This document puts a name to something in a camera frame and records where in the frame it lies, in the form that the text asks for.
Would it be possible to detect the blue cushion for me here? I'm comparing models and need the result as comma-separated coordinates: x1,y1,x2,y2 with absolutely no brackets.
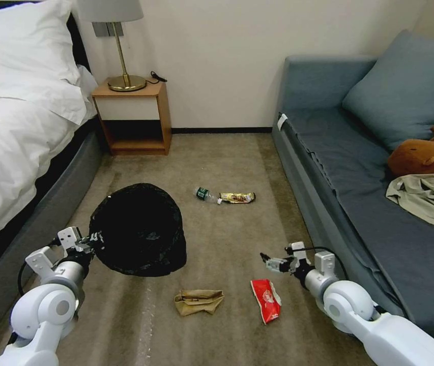
341,29,434,151

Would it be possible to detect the gold snack wrapper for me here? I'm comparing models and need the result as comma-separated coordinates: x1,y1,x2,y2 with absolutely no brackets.
218,191,258,204

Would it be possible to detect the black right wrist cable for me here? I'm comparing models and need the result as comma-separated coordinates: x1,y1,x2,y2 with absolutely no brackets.
284,246,349,283

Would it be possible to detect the grey bed frame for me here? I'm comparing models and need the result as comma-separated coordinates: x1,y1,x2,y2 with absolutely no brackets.
0,114,105,355

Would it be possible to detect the large white pillow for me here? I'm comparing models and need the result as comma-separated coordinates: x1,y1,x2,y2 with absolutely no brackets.
0,0,82,102

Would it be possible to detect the brown plush toy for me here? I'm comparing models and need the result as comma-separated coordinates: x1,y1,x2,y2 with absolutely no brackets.
387,118,434,176

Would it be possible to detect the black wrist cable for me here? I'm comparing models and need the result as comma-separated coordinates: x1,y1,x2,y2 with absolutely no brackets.
284,246,349,283
17,238,66,296

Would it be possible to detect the beige crumpled shirt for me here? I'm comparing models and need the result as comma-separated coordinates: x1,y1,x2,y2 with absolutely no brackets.
385,158,434,245

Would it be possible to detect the crumpled brown paper bag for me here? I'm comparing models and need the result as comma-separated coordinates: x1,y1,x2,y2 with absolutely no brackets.
173,289,225,317

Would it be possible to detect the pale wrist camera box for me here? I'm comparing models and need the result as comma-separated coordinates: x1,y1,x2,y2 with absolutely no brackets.
290,240,306,262
57,226,81,249

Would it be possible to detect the blue-grey sofa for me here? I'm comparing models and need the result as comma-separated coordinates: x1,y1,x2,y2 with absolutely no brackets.
271,55,434,344

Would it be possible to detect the dark baseboard strip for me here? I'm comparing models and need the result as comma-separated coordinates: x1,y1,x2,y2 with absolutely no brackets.
170,127,275,134

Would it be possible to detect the black headboard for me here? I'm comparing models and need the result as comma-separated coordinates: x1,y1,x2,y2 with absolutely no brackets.
66,11,94,77

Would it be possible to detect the white duvet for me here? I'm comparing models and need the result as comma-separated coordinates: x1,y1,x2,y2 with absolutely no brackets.
0,65,99,267

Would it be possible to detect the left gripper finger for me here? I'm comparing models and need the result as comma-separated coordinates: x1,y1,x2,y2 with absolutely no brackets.
81,239,105,255
75,231,104,249

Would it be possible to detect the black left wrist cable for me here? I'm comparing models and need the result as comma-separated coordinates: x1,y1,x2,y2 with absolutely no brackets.
17,238,66,296

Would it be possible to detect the brass table lamp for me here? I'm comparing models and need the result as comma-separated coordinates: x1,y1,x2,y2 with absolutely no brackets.
76,0,148,92

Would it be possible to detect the plastic bottle green label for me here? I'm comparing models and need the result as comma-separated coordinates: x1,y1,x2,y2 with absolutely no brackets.
193,186,224,206

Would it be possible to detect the red snack wrapper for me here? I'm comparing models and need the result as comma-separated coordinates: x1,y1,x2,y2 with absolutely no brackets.
250,279,283,325

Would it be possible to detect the grey wall switch panel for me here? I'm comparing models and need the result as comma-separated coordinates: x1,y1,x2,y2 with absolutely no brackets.
92,21,126,38

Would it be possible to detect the wooden nightstand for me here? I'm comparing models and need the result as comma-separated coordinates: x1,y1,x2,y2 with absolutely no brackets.
91,77,173,156

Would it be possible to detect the trash bin with black bag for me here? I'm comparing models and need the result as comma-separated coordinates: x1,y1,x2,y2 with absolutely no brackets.
88,182,188,277

